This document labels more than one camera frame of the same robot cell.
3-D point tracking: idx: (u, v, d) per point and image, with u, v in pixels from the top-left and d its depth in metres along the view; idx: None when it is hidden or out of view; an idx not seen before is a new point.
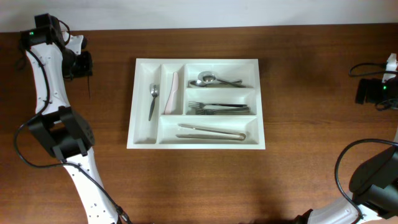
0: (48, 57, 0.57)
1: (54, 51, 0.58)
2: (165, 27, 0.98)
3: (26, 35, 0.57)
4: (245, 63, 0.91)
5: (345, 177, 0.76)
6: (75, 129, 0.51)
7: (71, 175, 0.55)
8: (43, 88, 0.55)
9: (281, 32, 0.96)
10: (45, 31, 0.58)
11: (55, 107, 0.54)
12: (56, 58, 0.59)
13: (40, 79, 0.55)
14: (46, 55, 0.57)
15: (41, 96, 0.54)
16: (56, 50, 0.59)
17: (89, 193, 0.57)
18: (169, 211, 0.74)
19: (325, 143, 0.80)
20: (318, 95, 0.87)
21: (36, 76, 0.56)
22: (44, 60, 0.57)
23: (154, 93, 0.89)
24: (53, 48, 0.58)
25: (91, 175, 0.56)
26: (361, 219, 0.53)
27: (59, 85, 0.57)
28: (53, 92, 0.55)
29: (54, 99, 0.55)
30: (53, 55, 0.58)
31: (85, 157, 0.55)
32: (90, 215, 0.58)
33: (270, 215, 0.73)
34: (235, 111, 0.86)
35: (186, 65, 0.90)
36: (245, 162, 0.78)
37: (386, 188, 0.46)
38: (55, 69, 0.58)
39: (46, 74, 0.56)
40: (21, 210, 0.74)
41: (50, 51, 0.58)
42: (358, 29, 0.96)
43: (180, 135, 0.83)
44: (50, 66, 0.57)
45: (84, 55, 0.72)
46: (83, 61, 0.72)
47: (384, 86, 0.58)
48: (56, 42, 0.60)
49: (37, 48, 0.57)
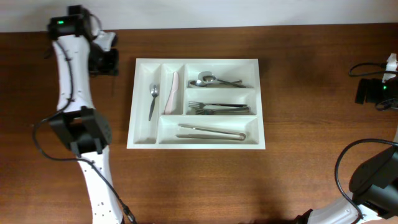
0: (74, 51, 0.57)
1: (82, 45, 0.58)
2: (165, 28, 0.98)
3: (56, 25, 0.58)
4: (245, 63, 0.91)
5: (345, 177, 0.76)
6: (94, 130, 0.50)
7: (84, 170, 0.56)
8: (68, 83, 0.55)
9: (281, 32, 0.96)
10: (73, 23, 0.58)
11: (78, 106, 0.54)
12: (83, 52, 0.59)
13: (65, 73, 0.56)
14: (74, 48, 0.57)
15: (65, 91, 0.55)
16: (84, 43, 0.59)
17: (97, 191, 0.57)
18: (169, 211, 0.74)
19: (325, 143, 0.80)
20: (318, 95, 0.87)
21: (61, 70, 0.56)
22: (71, 54, 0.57)
23: (154, 93, 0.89)
24: (81, 42, 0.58)
25: (103, 174, 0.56)
26: (361, 219, 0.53)
27: (83, 81, 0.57)
28: (77, 89, 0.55)
29: (77, 96, 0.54)
30: (81, 48, 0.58)
31: (101, 155, 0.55)
32: (96, 213, 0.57)
33: (270, 215, 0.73)
34: (235, 111, 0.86)
35: (186, 64, 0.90)
36: (245, 162, 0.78)
37: (386, 188, 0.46)
38: (81, 64, 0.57)
39: (71, 69, 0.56)
40: (20, 210, 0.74)
41: (78, 45, 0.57)
42: (358, 29, 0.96)
43: (179, 135, 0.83)
44: (76, 60, 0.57)
45: (112, 52, 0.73)
46: (109, 58, 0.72)
47: (384, 86, 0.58)
48: (84, 34, 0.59)
49: (66, 41, 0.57)
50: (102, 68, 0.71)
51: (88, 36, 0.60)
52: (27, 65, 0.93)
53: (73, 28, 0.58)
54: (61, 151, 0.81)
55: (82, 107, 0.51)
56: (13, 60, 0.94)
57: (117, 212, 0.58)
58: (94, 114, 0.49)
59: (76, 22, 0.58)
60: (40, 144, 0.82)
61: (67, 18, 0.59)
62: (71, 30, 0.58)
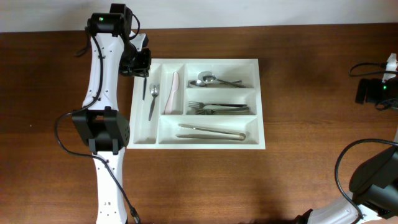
0: (109, 50, 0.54)
1: (118, 45, 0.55)
2: (165, 28, 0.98)
3: (96, 20, 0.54)
4: (245, 63, 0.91)
5: (345, 177, 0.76)
6: (114, 131, 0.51)
7: (97, 168, 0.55)
8: (97, 81, 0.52)
9: (281, 32, 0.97)
10: (114, 22, 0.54)
11: (102, 106, 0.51)
12: (118, 52, 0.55)
13: (96, 71, 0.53)
14: (109, 47, 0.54)
15: (92, 88, 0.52)
16: (120, 43, 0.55)
17: (105, 190, 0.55)
18: (169, 211, 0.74)
19: (325, 143, 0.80)
20: (318, 95, 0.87)
21: (93, 66, 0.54)
22: (105, 52, 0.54)
23: (154, 93, 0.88)
24: (117, 42, 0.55)
25: (115, 175, 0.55)
26: (361, 219, 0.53)
27: (112, 81, 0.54)
28: (104, 88, 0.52)
29: (103, 96, 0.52)
30: (116, 48, 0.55)
31: (115, 155, 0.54)
32: (101, 212, 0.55)
33: (270, 214, 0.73)
34: (235, 111, 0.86)
35: (186, 64, 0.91)
36: (245, 162, 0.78)
37: (386, 188, 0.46)
38: (113, 64, 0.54)
39: (102, 68, 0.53)
40: (20, 210, 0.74)
41: (113, 43, 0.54)
42: (358, 29, 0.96)
43: (179, 135, 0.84)
44: (109, 60, 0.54)
45: (144, 52, 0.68)
46: (142, 58, 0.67)
47: (384, 86, 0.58)
48: (122, 34, 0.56)
49: (102, 38, 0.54)
50: (135, 68, 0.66)
51: (126, 36, 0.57)
52: (27, 65, 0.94)
53: (114, 27, 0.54)
54: (60, 152, 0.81)
55: (107, 107, 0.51)
56: (14, 60, 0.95)
57: (122, 214, 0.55)
58: (117, 117, 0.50)
59: (117, 21, 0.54)
60: (39, 144, 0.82)
61: (108, 14, 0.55)
62: (109, 28, 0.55)
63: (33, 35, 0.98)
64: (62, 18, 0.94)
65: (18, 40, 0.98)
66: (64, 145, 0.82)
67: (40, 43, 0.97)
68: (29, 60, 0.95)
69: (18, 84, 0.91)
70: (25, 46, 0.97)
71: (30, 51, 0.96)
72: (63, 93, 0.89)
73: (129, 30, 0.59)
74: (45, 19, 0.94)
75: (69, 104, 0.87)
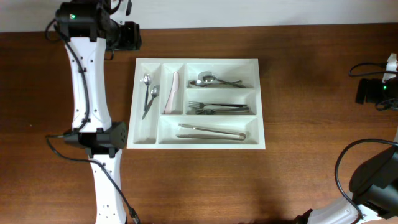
0: (90, 61, 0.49)
1: (99, 50, 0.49)
2: (165, 27, 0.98)
3: (66, 17, 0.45)
4: (245, 63, 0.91)
5: (345, 177, 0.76)
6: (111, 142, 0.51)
7: (94, 171, 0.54)
8: (83, 101, 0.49)
9: (281, 32, 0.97)
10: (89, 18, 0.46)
11: (94, 127, 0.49)
12: (101, 57, 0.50)
13: (79, 87, 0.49)
14: (89, 56, 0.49)
15: (79, 108, 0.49)
16: (101, 47, 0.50)
17: (104, 193, 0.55)
18: (169, 211, 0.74)
19: (325, 143, 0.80)
20: (317, 95, 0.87)
21: (75, 81, 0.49)
22: (86, 63, 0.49)
23: (154, 93, 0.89)
24: (97, 48, 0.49)
25: (113, 178, 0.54)
26: (361, 219, 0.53)
27: (99, 95, 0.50)
28: (93, 107, 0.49)
29: (92, 116, 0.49)
30: (97, 55, 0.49)
31: (112, 158, 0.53)
32: (99, 214, 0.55)
33: (270, 214, 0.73)
34: (235, 111, 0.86)
35: (186, 64, 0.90)
36: (246, 162, 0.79)
37: (387, 188, 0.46)
38: (97, 75, 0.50)
39: (86, 83, 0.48)
40: (20, 210, 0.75)
41: (94, 50, 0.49)
42: (358, 29, 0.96)
43: (179, 135, 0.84)
44: (91, 71, 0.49)
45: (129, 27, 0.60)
46: (127, 35, 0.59)
47: (384, 86, 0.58)
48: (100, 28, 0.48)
49: (80, 46, 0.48)
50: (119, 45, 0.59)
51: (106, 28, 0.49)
52: (27, 65, 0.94)
53: (89, 24, 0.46)
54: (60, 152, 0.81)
55: (99, 129, 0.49)
56: (14, 60, 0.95)
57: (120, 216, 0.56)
58: (110, 134, 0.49)
59: (91, 17, 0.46)
60: (39, 144, 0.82)
61: (80, 8, 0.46)
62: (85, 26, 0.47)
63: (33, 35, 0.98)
64: None
65: (18, 40, 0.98)
66: (64, 145, 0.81)
67: (40, 42, 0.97)
68: (30, 60, 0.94)
69: (19, 85, 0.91)
70: (25, 45, 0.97)
71: (31, 50, 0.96)
72: (63, 93, 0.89)
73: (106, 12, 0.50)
74: (45, 19, 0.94)
75: (69, 104, 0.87)
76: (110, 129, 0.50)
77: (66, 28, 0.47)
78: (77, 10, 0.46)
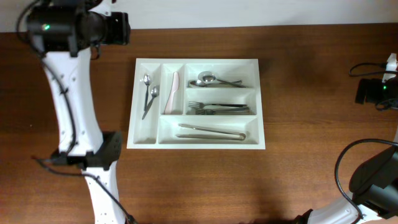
0: (72, 79, 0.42)
1: (81, 66, 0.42)
2: (165, 27, 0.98)
3: (37, 27, 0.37)
4: (245, 63, 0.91)
5: (345, 177, 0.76)
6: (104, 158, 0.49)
7: (88, 182, 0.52)
8: (69, 124, 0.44)
9: (281, 32, 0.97)
10: (65, 27, 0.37)
11: (82, 149, 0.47)
12: (84, 73, 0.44)
13: (63, 109, 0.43)
14: (71, 74, 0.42)
15: (65, 131, 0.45)
16: (83, 62, 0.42)
17: (101, 203, 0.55)
18: (169, 211, 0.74)
19: (325, 143, 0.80)
20: (317, 95, 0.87)
21: (57, 103, 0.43)
22: (67, 83, 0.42)
23: (154, 93, 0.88)
24: (79, 65, 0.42)
25: (109, 189, 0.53)
26: (361, 219, 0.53)
27: (86, 116, 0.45)
28: (79, 129, 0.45)
29: (80, 139, 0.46)
30: (80, 72, 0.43)
31: (107, 172, 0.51)
32: (98, 220, 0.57)
33: (270, 214, 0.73)
34: (235, 111, 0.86)
35: (186, 64, 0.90)
36: (246, 162, 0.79)
37: (386, 188, 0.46)
38: (82, 94, 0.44)
39: (70, 106, 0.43)
40: (20, 210, 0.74)
41: (76, 68, 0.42)
42: (358, 29, 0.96)
43: (179, 135, 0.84)
44: (74, 93, 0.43)
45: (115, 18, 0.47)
46: (114, 30, 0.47)
47: (384, 86, 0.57)
48: (80, 37, 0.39)
49: (59, 63, 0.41)
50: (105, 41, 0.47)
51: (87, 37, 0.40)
52: (28, 65, 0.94)
53: (68, 35, 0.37)
54: None
55: (89, 152, 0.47)
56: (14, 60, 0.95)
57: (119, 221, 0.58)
58: (100, 154, 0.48)
59: (69, 27, 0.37)
60: (39, 144, 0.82)
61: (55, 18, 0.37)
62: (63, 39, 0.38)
63: None
64: None
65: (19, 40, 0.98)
66: None
67: None
68: (30, 60, 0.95)
69: (18, 85, 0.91)
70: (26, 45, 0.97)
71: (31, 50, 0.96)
72: None
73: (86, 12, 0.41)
74: None
75: None
76: (99, 152, 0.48)
77: (39, 41, 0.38)
78: (51, 17, 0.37)
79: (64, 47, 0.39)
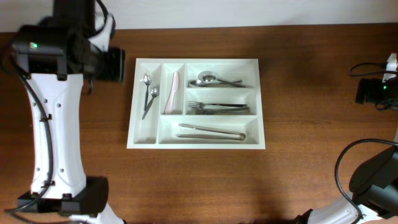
0: (58, 106, 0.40)
1: (69, 95, 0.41)
2: (165, 27, 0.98)
3: (23, 44, 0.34)
4: (245, 63, 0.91)
5: (345, 177, 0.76)
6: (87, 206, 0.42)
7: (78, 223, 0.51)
8: (47, 157, 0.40)
9: (281, 32, 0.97)
10: (56, 46, 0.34)
11: (56, 193, 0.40)
12: (72, 102, 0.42)
13: (45, 139, 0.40)
14: (56, 100, 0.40)
15: (41, 167, 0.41)
16: (72, 91, 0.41)
17: None
18: (169, 211, 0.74)
19: (325, 143, 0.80)
20: (317, 95, 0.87)
21: (40, 134, 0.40)
22: (51, 109, 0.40)
23: (154, 93, 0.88)
24: (67, 92, 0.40)
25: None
26: (361, 219, 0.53)
27: (70, 151, 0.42)
28: (58, 167, 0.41)
29: (57, 179, 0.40)
30: (67, 100, 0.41)
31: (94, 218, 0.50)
32: None
33: (270, 214, 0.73)
34: (235, 111, 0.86)
35: (186, 64, 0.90)
36: (246, 162, 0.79)
37: (387, 188, 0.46)
38: (68, 126, 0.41)
39: (52, 135, 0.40)
40: None
41: (63, 96, 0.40)
42: (358, 30, 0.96)
43: (179, 135, 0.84)
44: (60, 121, 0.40)
45: (114, 55, 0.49)
46: (111, 65, 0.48)
47: (384, 86, 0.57)
48: (73, 61, 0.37)
49: (45, 88, 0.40)
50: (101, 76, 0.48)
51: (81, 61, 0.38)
52: None
53: (58, 56, 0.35)
54: None
55: (65, 195, 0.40)
56: None
57: None
58: (80, 202, 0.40)
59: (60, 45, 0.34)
60: None
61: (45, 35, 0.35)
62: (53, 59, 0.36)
63: None
64: None
65: None
66: None
67: None
68: None
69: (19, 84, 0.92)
70: None
71: None
72: None
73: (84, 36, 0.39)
74: None
75: None
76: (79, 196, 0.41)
77: (24, 58, 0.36)
78: (40, 35, 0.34)
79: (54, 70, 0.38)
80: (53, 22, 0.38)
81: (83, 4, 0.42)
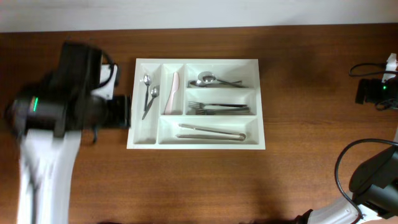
0: (50, 167, 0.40)
1: (63, 154, 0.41)
2: (165, 27, 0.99)
3: (24, 106, 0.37)
4: (245, 63, 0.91)
5: (345, 177, 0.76)
6: None
7: None
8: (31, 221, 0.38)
9: (281, 32, 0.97)
10: (56, 107, 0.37)
11: None
12: (65, 163, 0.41)
13: (30, 203, 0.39)
14: (50, 160, 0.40)
15: None
16: (66, 150, 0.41)
17: None
18: (169, 212, 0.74)
19: (325, 143, 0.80)
20: (317, 96, 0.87)
21: (26, 196, 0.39)
22: (43, 172, 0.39)
23: (154, 93, 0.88)
24: (62, 150, 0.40)
25: None
26: (361, 219, 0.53)
27: (58, 213, 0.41)
28: None
29: None
30: (61, 159, 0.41)
31: None
32: None
33: (270, 215, 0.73)
34: (235, 111, 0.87)
35: (186, 64, 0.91)
36: (246, 162, 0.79)
37: (386, 188, 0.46)
38: (58, 188, 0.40)
39: (38, 198, 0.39)
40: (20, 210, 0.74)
41: (56, 156, 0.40)
42: (357, 30, 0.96)
43: (180, 135, 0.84)
44: (50, 183, 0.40)
45: (118, 101, 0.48)
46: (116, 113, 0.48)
47: (384, 86, 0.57)
48: (68, 121, 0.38)
49: (38, 149, 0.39)
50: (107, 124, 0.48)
51: (74, 120, 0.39)
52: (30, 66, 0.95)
53: (56, 118, 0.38)
54: None
55: None
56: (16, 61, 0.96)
57: None
58: None
59: (60, 107, 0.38)
60: None
61: (48, 98, 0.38)
62: (50, 121, 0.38)
63: (35, 37, 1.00)
64: (62, 18, 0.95)
65: (22, 41, 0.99)
66: None
67: (41, 43, 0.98)
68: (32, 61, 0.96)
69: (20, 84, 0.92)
70: (27, 46, 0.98)
71: (33, 51, 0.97)
72: None
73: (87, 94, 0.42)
74: (46, 19, 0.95)
75: None
76: None
77: (21, 124, 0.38)
78: (42, 98, 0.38)
79: (48, 129, 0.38)
80: (56, 81, 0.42)
81: (84, 63, 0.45)
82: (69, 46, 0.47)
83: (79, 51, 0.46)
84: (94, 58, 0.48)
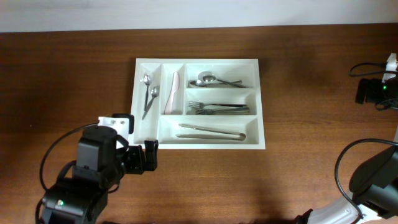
0: None
1: None
2: (165, 27, 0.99)
3: (53, 203, 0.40)
4: (245, 63, 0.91)
5: (345, 177, 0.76)
6: None
7: None
8: None
9: (281, 32, 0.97)
10: (76, 210, 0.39)
11: None
12: None
13: None
14: None
15: None
16: None
17: None
18: (169, 212, 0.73)
19: (324, 143, 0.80)
20: (317, 96, 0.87)
21: None
22: None
23: (154, 93, 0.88)
24: None
25: None
26: (361, 219, 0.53)
27: None
28: None
29: None
30: None
31: None
32: None
33: (270, 214, 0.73)
34: (235, 111, 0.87)
35: (186, 64, 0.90)
36: (246, 162, 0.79)
37: (386, 188, 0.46)
38: None
39: None
40: (17, 210, 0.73)
41: None
42: (357, 30, 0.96)
43: (180, 135, 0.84)
44: None
45: (133, 152, 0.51)
46: (132, 162, 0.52)
47: (384, 86, 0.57)
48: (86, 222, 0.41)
49: None
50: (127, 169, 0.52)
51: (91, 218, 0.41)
52: (28, 65, 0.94)
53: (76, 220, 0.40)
54: (58, 152, 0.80)
55: None
56: (15, 60, 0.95)
57: None
58: None
59: (80, 211, 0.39)
60: (37, 144, 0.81)
61: (71, 200, 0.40)
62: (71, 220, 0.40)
63: (33, 35, 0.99)
64: (63, 17, 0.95)
65: (20, 39, 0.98)
66: (63, 145, 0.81)
67: (41, 42, 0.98)
68: (30, 60, 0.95)
69: (18, 84, 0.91)
70: (26, 45, 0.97)
71: (32, 50, 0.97)
72: (62, 93, 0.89)
73: (103, 191, 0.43)
74: (45, 18, 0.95)
75: (67, 104, 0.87)
76: None
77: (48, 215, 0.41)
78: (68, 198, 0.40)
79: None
80: (78, 172, 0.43)
81: (100, 155, 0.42)
82: (85, 136, 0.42)
83: (93, 143, 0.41)
84: (111, 144, 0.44)
